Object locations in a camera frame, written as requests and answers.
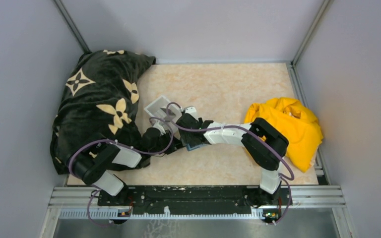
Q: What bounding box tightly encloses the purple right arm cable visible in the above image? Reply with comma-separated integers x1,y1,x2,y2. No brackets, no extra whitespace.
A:
165,102,295,226

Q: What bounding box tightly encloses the white plastic card tray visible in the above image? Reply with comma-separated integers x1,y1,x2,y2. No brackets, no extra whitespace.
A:
144,95,182,122

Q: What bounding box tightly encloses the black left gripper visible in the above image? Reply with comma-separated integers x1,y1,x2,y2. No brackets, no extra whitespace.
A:
149,129,184,156

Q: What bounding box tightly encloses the aluminium frame rail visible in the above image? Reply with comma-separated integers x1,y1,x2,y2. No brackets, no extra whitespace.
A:
49,185,346,220

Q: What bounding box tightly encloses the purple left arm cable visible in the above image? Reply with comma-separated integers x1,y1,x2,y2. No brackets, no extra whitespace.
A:
67,117,175,228

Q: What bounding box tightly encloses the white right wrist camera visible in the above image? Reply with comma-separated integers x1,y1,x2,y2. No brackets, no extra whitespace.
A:
184,106,198,119

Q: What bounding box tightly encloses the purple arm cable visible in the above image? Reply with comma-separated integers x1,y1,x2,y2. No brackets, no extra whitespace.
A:
165,102,295,226
67,117,175,228

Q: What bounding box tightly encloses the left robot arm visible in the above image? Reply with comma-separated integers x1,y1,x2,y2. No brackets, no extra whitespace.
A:
66,127,184,205

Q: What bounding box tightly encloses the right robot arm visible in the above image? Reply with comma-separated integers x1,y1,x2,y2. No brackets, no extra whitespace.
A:
175,113,289,204

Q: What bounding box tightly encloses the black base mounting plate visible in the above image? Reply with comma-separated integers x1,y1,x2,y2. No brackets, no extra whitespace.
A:
98,185,289,215

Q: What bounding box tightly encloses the yellow cloth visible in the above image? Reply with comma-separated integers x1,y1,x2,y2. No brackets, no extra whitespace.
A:
244,97,323,173

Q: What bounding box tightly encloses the blue leather card holder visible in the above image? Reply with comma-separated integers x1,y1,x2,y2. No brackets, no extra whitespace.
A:
186,142,210,151

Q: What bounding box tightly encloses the black floral blanket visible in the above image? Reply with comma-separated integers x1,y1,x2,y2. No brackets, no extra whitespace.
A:
50,50,156,175

